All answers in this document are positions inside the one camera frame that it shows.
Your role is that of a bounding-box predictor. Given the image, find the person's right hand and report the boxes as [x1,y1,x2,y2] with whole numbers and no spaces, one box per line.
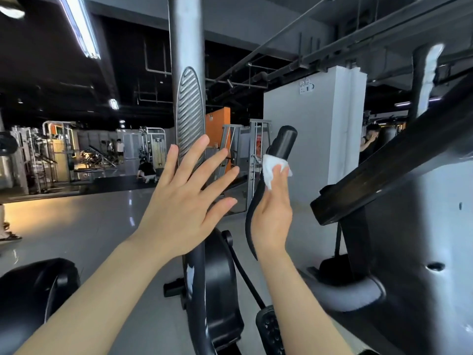
[250,165,294,256]

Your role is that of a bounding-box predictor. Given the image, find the person's right forearm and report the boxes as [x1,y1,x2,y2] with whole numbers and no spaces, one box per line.
[255,244,356,355]

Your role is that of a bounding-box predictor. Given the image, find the weight bench rack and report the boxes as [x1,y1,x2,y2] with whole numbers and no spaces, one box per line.
[214,118,273,215]

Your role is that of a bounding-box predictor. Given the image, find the person's left hand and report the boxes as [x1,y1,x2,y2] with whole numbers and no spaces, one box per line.
[136,134,241,259]

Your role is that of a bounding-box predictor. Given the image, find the black elliptical machine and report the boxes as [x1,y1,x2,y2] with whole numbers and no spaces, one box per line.
[164,0,473,355]
[0,257,81,355]

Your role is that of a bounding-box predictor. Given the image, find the long ceiling tube light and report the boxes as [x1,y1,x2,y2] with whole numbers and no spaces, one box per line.
[55,0,101,60]

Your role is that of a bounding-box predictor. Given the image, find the person's left forearm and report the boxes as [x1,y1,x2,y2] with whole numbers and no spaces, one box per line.
[15,233,182,355]

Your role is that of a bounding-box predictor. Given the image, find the white wet wipe sheet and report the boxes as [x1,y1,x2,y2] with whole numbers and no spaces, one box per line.
[262,153,293,191]

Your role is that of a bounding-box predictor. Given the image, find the white gym machine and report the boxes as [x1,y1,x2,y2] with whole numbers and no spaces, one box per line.
[139,127,169,171]

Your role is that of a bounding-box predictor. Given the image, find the round bulb ceiling fixture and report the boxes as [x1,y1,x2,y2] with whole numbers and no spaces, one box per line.
[0,0,25,19]

